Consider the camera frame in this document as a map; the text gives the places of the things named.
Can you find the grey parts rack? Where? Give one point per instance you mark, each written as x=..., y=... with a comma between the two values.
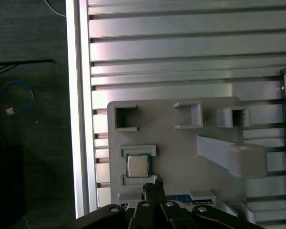
x=176, y=148

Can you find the small brown scrap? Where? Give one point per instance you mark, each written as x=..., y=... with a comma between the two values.
x=10, y=111

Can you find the black box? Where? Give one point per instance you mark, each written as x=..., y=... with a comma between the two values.
x=7, y=179

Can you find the silver CPU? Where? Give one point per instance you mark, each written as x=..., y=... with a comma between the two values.
x=138, y=165

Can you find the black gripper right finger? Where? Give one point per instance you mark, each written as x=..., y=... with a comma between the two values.
x=171, y=214

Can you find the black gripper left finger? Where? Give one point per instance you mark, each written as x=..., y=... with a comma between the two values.
x=143, y=214

